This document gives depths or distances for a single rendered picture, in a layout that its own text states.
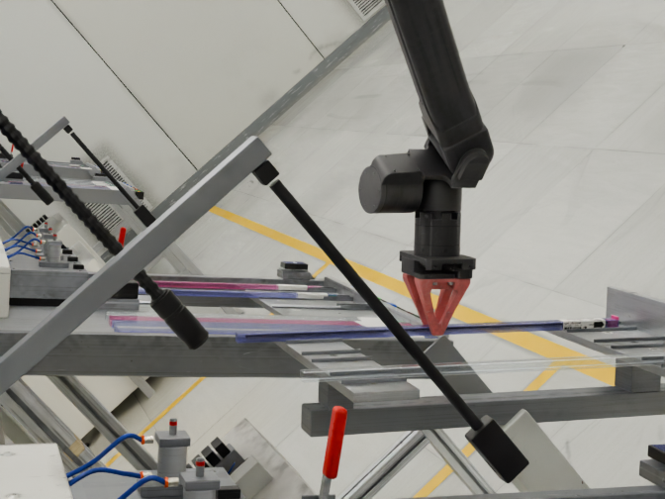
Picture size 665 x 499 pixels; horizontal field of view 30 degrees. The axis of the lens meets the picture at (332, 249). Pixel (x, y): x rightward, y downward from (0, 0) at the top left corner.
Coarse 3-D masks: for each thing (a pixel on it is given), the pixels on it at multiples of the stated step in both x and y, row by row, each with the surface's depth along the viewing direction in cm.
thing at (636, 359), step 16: (656, 352) 138; (320, 368) 126; (336, 368) 126; (352, 368) 127; (368, 368) 127; (384, 368) 127; (400, 368) 128; (416, 368) 128; (448, 368) 129; (464, 368) 130; (480, 368) 130; (496, 368) 131; (512, 368) 131; (528, 368) 132; (544, 368) 133; (560, 368) 133; (576, 368) 134
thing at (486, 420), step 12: (480, 420) 85; (492, 420) 84; (468, 432) 84; (480, 432) 83; (492, 432) 84; (504, 432) 84; (480, 444) 83; (492, 444) 84; (504, 444) 84; (492, 456) 84; (504, 456) 84; (516, 456) 84; (492, 468) 85; (504, 468) 84; (516, 468) 84; (504, 480) 85
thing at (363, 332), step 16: (608, 320) 159; (240, 336) 145; (256, 336) 146; (272, 336) 146; (288, 336) 147; (304, 336) 147; (320, 336) 148; (336, 336) 148; (352, 336) 149; (368, 336) 150; (384, 336) 150
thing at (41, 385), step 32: (0, 192) 514; (32, 192) 518; (96, 192) 526; (128, 192) 525; (0, 224) 583; (160, 256) 608; (32, 384) 527; (96, 384) 535; (128, 384) 539; (64, 416) 533
